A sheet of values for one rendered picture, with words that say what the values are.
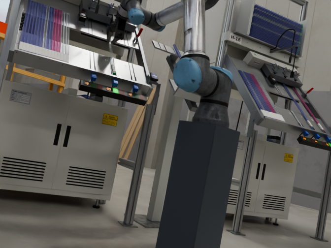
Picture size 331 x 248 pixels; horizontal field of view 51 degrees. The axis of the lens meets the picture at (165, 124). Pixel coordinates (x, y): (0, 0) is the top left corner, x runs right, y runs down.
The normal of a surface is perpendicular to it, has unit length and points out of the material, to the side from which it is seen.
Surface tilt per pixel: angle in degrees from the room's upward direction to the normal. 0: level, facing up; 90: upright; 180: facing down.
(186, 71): 98
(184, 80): 97
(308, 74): 90
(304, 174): 90
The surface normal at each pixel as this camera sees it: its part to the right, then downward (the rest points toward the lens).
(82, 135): 0.44, 0.02
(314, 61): -0.66, -0.18
